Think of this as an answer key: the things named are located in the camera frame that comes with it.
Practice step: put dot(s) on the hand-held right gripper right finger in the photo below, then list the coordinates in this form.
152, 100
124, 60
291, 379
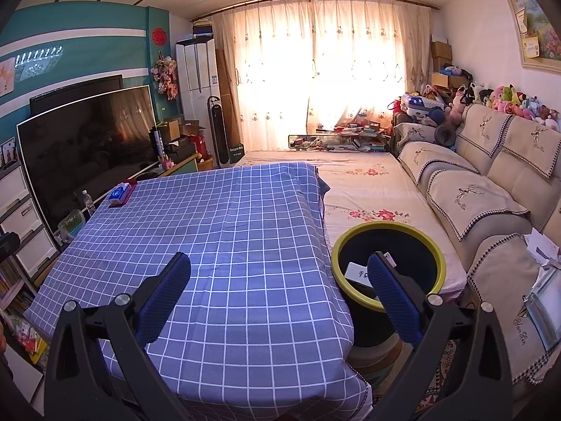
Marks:
392, 302

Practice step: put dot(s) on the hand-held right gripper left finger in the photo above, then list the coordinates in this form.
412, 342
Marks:
164, 298

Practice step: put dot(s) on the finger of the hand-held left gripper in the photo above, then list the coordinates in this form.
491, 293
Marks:
8, 245

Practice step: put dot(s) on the white printed packet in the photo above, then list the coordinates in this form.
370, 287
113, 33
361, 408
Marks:
356, 277

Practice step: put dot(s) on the yellow rimmed black trash bin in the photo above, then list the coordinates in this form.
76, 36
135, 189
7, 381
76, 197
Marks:
394, 241

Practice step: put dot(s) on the white drawer unit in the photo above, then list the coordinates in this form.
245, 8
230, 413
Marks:
17, 219

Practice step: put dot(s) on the row of books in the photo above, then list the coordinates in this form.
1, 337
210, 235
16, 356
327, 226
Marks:
19, 307

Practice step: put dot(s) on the clear plastic container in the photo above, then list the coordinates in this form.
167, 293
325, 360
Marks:
70, 226

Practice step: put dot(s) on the clear water bottle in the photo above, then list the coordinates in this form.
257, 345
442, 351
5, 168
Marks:
89, 206

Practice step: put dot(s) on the blue checked tablecloth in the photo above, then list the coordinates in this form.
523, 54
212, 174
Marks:
241, 250

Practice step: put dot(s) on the blue tissue packet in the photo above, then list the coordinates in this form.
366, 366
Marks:
119, 195

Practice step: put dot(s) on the floral printed bed sheet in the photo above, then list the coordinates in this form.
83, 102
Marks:
363, 188

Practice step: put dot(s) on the large curved black television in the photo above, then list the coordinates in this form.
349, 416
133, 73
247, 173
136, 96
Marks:
87, 149

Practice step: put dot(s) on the black cylinder tube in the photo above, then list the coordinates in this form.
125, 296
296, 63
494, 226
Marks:
157, 144

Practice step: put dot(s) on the red fire extinguisher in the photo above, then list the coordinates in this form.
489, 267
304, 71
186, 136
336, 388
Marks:
200, 148

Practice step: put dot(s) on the loose white papers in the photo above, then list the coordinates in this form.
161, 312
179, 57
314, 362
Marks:
543, 245

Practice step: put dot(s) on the small black box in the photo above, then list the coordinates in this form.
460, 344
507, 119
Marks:
236, 152

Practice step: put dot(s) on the black flat television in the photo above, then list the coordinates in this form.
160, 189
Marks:
74, 92

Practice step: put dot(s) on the open cardboard boxes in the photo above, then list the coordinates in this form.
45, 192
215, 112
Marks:
180, 129

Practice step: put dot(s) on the beige sofa with embroidered covers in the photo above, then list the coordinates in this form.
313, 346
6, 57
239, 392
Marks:
499, 171

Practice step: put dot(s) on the black tower fan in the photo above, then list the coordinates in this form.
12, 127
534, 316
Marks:
218, 131

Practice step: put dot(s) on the dark grey round cushion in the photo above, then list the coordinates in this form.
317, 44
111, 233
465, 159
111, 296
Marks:
445, 133

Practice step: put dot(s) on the cluttered glass coffee table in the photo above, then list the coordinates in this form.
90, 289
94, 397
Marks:
311, 140

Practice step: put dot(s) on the star printed blue white bag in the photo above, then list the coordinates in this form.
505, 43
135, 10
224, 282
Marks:
420, 105

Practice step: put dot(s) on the hanging artificial flower bunch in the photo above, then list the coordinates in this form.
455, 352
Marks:
164, 76

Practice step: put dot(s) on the white standing air conditioner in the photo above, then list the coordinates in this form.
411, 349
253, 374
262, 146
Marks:
197, 74

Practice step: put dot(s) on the row of plush toys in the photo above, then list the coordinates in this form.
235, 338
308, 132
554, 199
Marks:
504, 96

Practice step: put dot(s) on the stacked brown cardboard boxes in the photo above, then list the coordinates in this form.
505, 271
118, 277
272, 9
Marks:
441, 57

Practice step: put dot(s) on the sheer embroidered curtain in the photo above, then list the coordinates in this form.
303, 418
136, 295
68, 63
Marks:
280, 65

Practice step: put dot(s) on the small photo frame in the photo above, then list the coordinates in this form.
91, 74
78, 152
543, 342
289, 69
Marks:
8, 152

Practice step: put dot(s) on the pale wall poster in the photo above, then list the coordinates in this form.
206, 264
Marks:
6, 76

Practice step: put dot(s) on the red round wall ornament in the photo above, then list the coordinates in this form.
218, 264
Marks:
158, 36

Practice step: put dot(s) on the framed floral wall picture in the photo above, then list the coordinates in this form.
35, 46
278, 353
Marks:
543, 22

